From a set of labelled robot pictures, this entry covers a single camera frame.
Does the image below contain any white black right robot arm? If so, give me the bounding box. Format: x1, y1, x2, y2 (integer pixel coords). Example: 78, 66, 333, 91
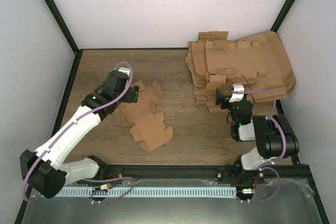
215, 84, 299, 184

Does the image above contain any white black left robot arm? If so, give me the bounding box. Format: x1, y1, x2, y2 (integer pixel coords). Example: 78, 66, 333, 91
19, 67, 139, 202

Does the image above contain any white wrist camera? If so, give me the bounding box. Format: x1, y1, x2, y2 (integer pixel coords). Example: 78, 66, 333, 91
229, 83, 245, 103
114, 67, 131, 76

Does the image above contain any clear acrylic front plate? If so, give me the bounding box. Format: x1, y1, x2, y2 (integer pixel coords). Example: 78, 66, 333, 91
23, 179, 322, 223

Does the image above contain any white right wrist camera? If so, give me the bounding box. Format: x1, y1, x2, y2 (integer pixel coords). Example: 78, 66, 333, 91
229, 83, 245, 103

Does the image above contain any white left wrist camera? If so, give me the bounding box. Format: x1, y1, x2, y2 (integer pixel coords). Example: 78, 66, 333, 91
114, 67, 131, 76

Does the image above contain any black back left frame post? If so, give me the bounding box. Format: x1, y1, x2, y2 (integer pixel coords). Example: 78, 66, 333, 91
44, 0, 79, 54

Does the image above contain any brown cardboard box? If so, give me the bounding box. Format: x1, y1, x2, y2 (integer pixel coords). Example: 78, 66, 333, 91
113, 80, 173, 152

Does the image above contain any black front mounting rail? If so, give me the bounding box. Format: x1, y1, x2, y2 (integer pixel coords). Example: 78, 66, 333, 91
60, 163, 312, 184

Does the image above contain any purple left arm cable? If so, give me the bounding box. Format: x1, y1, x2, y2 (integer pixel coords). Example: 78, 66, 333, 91
22, 61, 137, 205

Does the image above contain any light blue slotted cable duct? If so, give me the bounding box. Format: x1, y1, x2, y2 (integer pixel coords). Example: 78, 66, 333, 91
57, 187, 237, 198

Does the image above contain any stack of flat cardboard blanks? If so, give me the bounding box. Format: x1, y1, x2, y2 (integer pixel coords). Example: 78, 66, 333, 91
185, 31, 296, 113

